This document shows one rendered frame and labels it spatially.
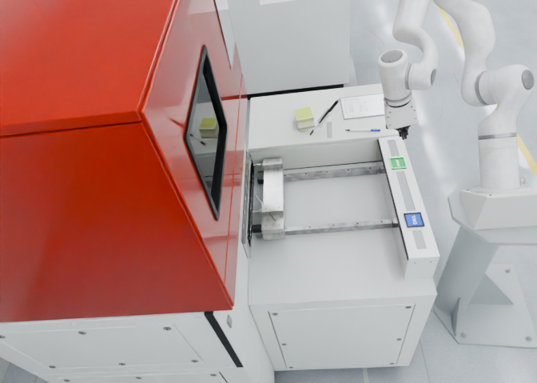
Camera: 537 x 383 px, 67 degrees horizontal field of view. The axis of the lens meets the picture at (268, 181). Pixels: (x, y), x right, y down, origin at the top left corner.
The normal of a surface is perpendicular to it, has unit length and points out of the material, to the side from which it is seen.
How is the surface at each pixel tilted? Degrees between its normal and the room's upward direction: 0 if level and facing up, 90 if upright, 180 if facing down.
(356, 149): 90
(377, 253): 0
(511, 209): 90
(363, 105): 0
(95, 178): 90
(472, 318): 0
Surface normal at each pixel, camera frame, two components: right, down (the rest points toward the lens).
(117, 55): -0.14, -0.66
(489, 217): 0.00, 0.75
